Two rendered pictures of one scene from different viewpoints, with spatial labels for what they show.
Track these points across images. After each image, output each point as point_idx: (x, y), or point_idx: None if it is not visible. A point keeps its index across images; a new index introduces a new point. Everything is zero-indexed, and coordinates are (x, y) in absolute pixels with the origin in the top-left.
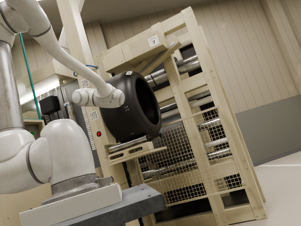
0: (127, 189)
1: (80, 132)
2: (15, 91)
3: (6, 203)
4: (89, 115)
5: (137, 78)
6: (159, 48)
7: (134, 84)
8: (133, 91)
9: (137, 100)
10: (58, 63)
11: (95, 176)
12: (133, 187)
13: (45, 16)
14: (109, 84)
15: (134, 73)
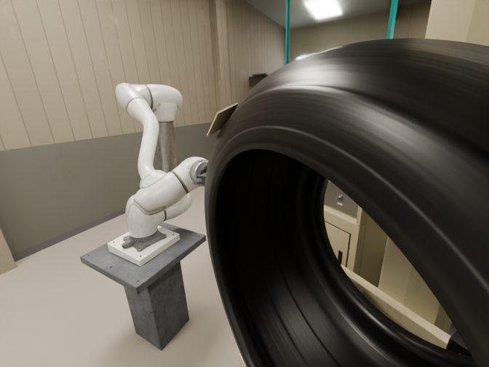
0: (143, 272)
1: (125, 210)
2: (158, 161)
3: None
4: None
5: (232, 154)
6: None
7: (209, 186)
8: (205, 207)
9: (209, 241)
10: None
11: (130, 237)
12: (142, 278)
13: (121, 104)
14: (143, 177)
15: (230, 122)
